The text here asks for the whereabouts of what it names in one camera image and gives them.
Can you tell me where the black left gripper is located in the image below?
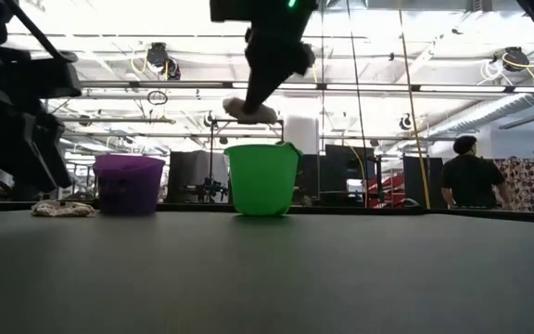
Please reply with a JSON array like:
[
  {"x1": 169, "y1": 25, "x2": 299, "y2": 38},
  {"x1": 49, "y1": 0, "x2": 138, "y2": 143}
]
[{"x1": 0, "y1": 55, "x2": 83, "y2": 194}]

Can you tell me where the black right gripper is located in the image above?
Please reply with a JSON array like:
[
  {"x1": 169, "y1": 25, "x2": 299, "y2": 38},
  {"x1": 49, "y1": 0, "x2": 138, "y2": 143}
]
[{"x1": 242, "y1": 21, "x2": 314, "y2": 115}]

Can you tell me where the white Payday candy bar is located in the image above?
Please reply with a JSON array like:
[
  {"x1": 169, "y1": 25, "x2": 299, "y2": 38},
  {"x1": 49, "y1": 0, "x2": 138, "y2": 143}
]
[{"x1": 222, "y1": 96, "x2": 278, "y2": 125}]

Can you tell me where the candy bag far left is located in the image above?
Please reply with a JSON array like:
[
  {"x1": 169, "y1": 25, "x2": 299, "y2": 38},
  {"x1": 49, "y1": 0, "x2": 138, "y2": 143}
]
[{"x1": 30, "y1": 199, "x2": 96, "y2": 218}]

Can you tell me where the green halloween bucket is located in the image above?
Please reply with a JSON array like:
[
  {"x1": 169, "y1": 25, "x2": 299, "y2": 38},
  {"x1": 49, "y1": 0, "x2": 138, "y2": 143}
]
[{"x1": 223, "y1": 142, "x2": 304, "y2": 217}]

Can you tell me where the purple halloween bucket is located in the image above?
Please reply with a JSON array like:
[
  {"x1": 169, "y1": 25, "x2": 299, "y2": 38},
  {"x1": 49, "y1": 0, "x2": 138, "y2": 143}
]
[{"x1": 93, "y1": 154, "x2": 166, "y2": 217}]

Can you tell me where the narrow black panel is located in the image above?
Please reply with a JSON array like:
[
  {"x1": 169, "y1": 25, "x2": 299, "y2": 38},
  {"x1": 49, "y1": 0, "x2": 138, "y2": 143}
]
[{"x1": 301, "y1": 153, "x2": 323, "y2": 205}]

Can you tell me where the black screen panel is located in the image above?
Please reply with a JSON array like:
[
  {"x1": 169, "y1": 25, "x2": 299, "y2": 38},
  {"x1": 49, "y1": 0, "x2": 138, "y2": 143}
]
[{"x1": 324, "y1": 144, "x2": 377, "y2": 209}]

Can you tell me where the red metal rack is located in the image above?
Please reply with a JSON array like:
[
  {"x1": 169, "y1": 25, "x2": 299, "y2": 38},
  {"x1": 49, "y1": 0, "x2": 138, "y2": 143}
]
[{"x1": 368, "y1": 172, "x2": 406, "y2": 209}]

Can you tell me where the black upright panel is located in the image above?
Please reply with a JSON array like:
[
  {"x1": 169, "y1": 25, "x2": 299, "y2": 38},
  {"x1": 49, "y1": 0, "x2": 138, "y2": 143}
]
[{"x1": 403, "y1": 155, "x2": 444, "y2": 210}]

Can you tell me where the person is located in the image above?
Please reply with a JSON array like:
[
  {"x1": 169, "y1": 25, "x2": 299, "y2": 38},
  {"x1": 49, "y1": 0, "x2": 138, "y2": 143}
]
[{"x1": 440, "y1": 135, "x2": 513, "y2": 211}]

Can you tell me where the brown dotted cloth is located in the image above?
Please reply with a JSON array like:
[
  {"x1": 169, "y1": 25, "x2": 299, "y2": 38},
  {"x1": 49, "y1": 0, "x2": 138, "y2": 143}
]
[{"x1": 493, "y1": 157, "x2": 534, "y2": 212}]

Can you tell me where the thin black cable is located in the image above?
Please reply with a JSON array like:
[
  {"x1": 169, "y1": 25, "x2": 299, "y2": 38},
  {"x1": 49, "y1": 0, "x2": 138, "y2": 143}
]
[{"x1": 344, "y1": 0, "x2": 370, "y2": 209}]

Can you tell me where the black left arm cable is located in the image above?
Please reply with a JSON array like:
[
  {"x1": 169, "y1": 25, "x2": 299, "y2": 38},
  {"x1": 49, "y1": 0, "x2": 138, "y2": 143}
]
[{"x1": 2, "y1": 0, "x2": 79, "y2": 64}]

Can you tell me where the orange yellow cable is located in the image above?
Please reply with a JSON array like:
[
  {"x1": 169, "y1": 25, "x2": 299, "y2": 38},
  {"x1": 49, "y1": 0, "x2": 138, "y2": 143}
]
[{"x1": 399, "y1": 0, "x2": 432, "y2": 211}]

